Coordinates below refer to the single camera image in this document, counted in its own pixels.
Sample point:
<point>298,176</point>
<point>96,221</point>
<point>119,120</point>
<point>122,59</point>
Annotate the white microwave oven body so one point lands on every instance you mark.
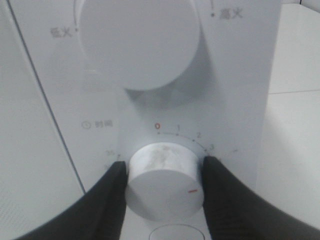
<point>215,108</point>

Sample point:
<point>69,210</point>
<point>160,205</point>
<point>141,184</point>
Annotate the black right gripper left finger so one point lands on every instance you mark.
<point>98,215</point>

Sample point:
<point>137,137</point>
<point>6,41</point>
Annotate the upper white control knob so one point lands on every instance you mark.
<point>139,44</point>

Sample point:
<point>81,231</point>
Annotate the white microwave door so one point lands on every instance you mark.
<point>37,178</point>

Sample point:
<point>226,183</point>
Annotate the white timer knob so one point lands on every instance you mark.
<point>164,182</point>

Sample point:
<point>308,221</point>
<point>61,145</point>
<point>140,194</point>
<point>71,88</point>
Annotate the round door release button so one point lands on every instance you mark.
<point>176,232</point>

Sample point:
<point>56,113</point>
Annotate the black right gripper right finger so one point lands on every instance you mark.
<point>235,212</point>

